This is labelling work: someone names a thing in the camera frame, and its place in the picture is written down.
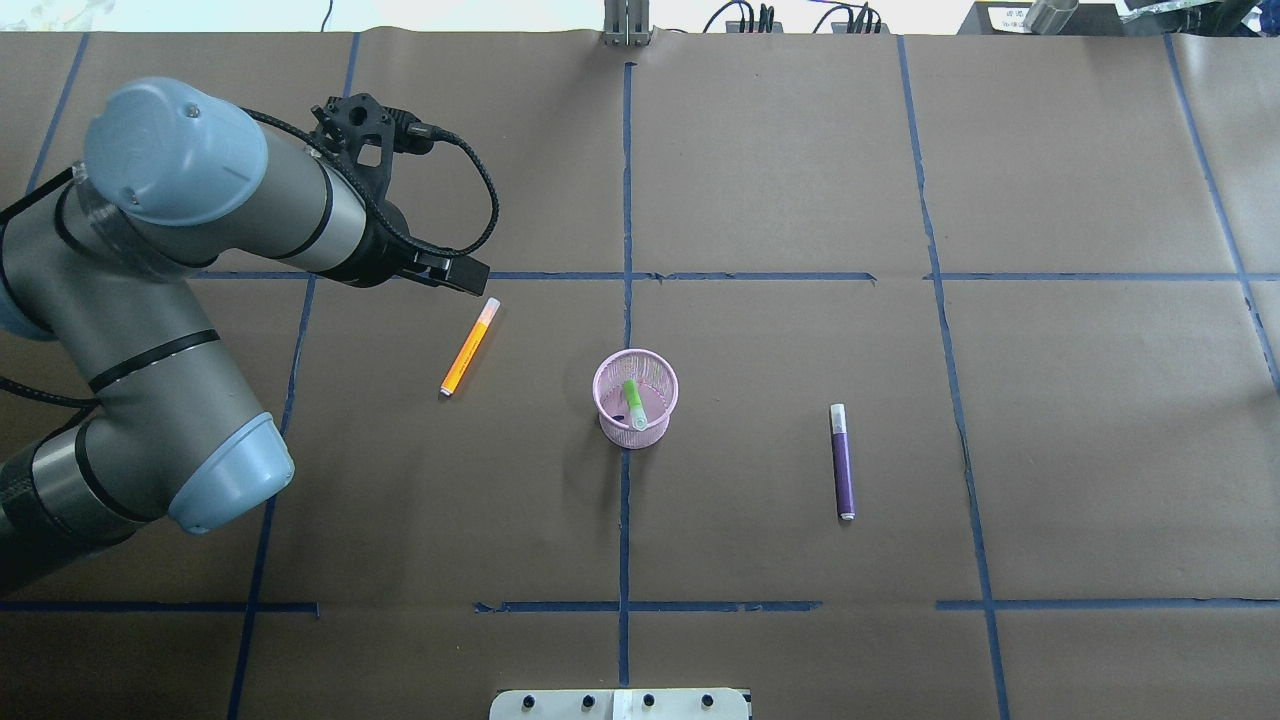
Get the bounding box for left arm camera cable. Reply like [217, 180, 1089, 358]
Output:
[236, 105, 500, 259]

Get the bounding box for purple highlighter pen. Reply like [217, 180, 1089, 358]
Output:
[829, 404, 856, 521]

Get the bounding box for green highlighter pen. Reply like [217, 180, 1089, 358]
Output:
[623, 378, 649, 432]

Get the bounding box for black box under cup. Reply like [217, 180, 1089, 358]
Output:
[956, 1, 1192, 37]

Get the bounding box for orange highlighter pen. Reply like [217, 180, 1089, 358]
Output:
[439, 297, 502, 398]

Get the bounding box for silver metal cup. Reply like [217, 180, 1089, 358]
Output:
[1021, 0, 1080, 36]

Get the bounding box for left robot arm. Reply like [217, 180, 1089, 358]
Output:
[3, 77, 500, 594]

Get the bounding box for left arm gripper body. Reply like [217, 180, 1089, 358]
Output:
[340, 199, 416, 288]

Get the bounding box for white mount base plate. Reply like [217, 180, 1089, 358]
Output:
[488, 687, 753, 719]

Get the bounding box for pink mesh pen holder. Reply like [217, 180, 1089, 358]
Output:
[591, 348, 678, 450]

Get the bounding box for aluminium frame post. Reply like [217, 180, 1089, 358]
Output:
[602, 0, 653, 47]

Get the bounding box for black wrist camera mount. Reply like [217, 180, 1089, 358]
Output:
[308, 94, 435, 205]

